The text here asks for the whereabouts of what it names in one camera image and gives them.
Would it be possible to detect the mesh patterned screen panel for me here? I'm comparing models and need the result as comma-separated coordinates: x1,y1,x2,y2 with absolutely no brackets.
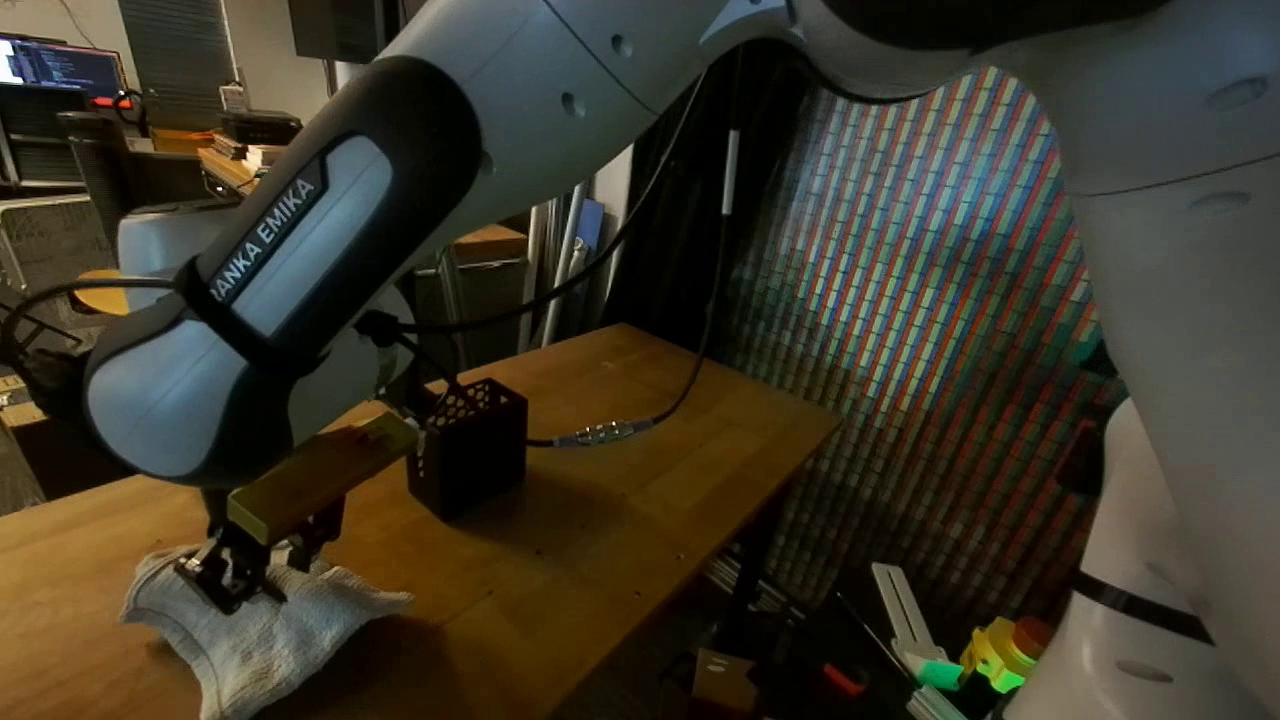
706,63,1135,633

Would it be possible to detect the slanted silver metal pole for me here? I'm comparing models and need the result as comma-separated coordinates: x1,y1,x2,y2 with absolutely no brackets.
524,196,591,343

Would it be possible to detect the looped black arm cable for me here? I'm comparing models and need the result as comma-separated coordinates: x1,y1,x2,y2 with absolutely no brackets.
0,271,186,351

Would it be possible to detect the light blue terry cloth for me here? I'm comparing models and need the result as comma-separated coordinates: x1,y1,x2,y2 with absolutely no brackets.
121,540,415,720

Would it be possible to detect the round wooden stool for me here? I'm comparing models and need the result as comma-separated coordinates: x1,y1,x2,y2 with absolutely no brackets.
72,265,177,318

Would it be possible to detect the black perforated plastic box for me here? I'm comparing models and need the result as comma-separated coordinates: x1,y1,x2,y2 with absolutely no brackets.
403,376,534,522

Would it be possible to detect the lit computer monitor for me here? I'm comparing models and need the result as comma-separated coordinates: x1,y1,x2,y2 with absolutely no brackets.
0,30,128,96

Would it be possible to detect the white plastic bar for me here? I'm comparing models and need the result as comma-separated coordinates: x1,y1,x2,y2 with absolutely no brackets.
869,561,952,664

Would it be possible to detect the yellow green toy block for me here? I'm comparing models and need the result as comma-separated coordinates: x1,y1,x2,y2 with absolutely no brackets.
955,613,1045,697

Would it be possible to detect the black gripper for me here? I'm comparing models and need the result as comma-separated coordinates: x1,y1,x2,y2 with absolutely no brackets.
177,487,354,621

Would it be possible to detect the small cardboard box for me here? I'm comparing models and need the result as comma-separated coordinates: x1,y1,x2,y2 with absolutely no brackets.
688,643,763,720

